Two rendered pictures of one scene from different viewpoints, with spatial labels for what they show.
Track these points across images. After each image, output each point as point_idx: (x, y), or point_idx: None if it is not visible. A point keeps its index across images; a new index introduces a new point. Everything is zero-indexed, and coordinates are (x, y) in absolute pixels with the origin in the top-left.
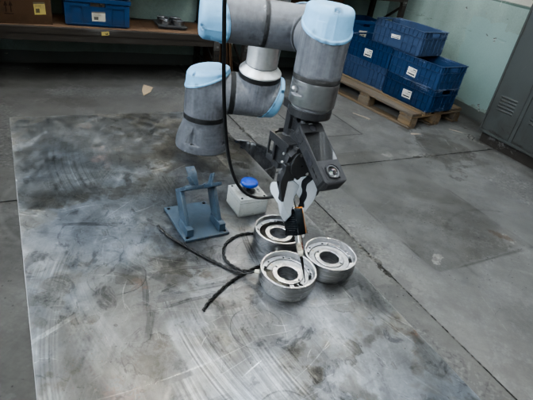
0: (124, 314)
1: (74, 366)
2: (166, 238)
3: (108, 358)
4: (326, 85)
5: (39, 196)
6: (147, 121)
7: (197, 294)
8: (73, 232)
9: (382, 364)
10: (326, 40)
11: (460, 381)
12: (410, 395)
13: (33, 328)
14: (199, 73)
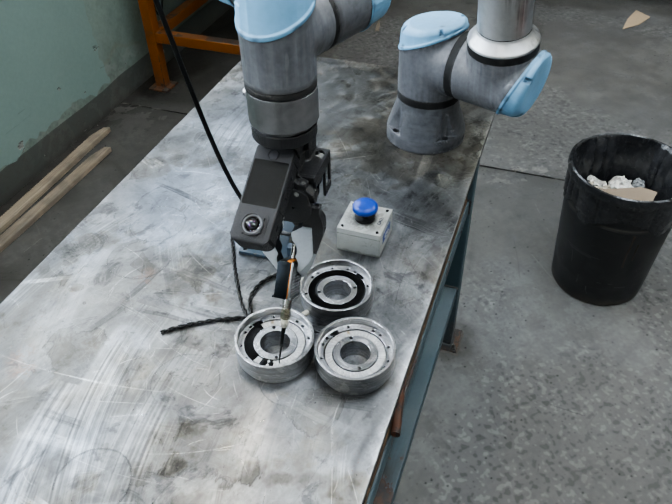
0: (101, 297)
1: (21, 319)
2: (228, 239)
3: (46, 327)
4: (260, 97)
5: (176, 147)
6: (394, 83)
7: (179, 313)
8: (159, 196)
9: None
10: (242, 31)
11: None
12: None
13: (35, 271)
14: (407, 29)
